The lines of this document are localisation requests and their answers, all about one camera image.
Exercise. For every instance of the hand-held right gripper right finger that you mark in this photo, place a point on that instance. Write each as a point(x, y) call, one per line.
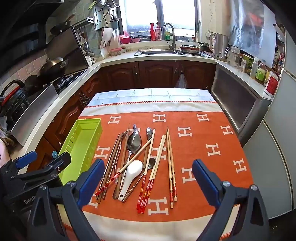
point(205, 183)

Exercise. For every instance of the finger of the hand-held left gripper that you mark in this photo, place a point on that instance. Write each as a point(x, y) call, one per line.
point(53, 166)
point(24, 160)

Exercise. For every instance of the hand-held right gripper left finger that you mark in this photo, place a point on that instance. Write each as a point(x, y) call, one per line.
point(91, 183)

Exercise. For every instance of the red striped bamboo chopstick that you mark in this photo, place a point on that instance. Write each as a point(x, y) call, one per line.
point(151, 185)
point(143, 182)
point(145, 197)
point(108, 182)

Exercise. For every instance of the brown wooden chopstick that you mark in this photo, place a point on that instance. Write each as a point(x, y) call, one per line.
point(122, 157)
point(112, 162)

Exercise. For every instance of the red patterned bamboo chopstick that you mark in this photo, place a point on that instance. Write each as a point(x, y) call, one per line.
point(174, 185)
point(170, 190)

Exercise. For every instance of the green plastic tray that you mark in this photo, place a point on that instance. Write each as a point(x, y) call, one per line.
point(81, 141)

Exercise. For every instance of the white ceramic spoon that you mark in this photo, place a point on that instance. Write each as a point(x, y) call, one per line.
point(134, 168)

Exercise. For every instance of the large metal spoon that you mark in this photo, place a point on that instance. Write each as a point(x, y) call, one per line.
point(130, 155)

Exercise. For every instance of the small metal spoon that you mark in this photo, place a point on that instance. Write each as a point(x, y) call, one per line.
point(149, 132)
point(151, 162)

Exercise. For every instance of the metal soup spoon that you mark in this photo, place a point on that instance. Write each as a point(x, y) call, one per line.
point(134, 128)

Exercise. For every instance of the large teal cabinet knob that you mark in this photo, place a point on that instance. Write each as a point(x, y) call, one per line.
point(54, 153)

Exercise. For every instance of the orange printed blanket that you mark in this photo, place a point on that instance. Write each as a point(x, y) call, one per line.
point(196, 143)

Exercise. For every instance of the large steel splash panel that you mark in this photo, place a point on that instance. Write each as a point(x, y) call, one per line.
point(34, 109)

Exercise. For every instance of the black pressure cooker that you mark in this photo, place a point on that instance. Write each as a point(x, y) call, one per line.
point(11, 99)

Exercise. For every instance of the black pot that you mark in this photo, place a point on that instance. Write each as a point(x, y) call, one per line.
point(33, 83)

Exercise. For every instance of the grey refrigerator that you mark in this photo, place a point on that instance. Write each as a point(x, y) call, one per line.
point(277, 139)

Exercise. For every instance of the black gas stove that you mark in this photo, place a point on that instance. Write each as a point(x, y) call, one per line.
point(69, 80)

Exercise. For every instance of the black wok with lid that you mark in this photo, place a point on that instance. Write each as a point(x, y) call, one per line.
point(53, 66)

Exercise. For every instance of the clear plastic bag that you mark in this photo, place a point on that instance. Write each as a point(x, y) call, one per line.
point(181, 81)

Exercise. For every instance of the light tile-print table cover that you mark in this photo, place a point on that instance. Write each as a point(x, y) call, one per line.
point(150, 93)

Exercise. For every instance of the small steel splash panel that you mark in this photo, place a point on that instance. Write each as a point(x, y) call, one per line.
point(77, 62)

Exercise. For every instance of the stack of white cups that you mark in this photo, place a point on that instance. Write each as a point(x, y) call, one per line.
point(88, 59)

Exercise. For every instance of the red white canister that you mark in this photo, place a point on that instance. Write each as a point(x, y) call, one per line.
point(272, 84)

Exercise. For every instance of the brown wooden kitchen cabinets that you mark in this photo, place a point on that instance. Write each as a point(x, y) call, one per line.
point(157, 71)

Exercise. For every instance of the glass jar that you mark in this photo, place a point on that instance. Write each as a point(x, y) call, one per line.
point(243, 66)

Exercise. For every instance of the oil bottle green label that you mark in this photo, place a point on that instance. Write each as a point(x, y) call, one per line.
point(260, 73)

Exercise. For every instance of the white kitchen countertop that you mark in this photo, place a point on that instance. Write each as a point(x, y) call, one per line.
point(115, 60)

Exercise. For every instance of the white plastic bottle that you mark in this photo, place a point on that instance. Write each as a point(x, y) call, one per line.
point(253, 67)

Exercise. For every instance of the green box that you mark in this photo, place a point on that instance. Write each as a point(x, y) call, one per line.
point(248, 60)

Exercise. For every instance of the dark range hood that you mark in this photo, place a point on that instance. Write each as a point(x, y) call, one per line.
point(27, 30)

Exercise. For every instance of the glass pitcher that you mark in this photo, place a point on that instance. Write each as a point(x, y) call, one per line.
point(233, 55)

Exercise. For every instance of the food container pink lid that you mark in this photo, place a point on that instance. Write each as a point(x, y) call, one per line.
point(115, 51)

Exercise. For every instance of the stack of metal bowls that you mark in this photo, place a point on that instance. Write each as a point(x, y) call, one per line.
point(190, 48)

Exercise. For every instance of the steel electric kettle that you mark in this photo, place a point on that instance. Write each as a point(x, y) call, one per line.
point(219, 45)

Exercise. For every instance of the black frying pan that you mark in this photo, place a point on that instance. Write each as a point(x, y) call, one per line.
point(61, 26)

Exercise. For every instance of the wooden cutting board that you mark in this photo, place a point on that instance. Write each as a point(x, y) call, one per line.
point(106, 38)

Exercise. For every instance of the steel sink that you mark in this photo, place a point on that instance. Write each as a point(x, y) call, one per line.
point(157, 52)

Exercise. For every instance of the red plastic basin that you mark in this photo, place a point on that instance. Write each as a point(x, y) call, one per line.
point(124, 39)

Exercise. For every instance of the pink bowl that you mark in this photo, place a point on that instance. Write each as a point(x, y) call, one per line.
point(136, 39)

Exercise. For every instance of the green dish soap bottle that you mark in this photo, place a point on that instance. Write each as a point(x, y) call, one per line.
point(167, 34)

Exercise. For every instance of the steel faucet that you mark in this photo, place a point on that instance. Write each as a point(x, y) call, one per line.
point(170, 32)

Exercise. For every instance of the teal utensil holder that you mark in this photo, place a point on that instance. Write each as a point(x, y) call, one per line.
point(115, 24)

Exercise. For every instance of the pink bottle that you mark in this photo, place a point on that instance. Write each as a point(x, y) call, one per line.
point(158, 32)

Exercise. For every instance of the red bottle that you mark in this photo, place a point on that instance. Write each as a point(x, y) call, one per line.
point(152, 32)

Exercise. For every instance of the kitchen window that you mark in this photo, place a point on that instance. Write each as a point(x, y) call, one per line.
point(180, 14)

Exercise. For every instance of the white wall outlet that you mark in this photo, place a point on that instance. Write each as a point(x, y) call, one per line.
point(209, 32)

